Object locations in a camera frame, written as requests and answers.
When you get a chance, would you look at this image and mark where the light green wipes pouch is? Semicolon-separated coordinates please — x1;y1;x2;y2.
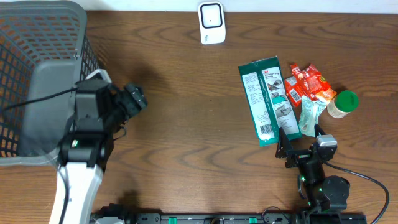
298;95;327;137

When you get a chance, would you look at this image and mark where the small orange box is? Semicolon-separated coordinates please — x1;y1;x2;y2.
315;88;337;105

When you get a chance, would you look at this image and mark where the green lid jar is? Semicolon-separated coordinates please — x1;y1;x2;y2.
327;90;359;118

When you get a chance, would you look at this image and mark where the red snack packet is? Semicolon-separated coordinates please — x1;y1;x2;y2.
284;64;331;107

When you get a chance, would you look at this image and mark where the green 3M package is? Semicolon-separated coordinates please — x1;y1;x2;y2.
238;57;302;146

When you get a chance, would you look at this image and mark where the red Nescafe stick sachet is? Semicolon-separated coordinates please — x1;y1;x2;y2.
290;64;315;100

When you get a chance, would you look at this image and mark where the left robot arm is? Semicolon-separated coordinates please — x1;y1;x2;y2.
50;79;147;223

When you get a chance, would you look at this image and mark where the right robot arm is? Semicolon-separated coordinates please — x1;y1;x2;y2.
275;124;350;223

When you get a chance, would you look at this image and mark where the white barcode scanner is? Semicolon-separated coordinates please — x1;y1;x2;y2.
198;1;226;45

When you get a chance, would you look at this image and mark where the grey plastic mesh basket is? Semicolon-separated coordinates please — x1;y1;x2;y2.
1;1;99;166

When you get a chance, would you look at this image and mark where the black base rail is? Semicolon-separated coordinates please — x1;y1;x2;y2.
88;203;367;224

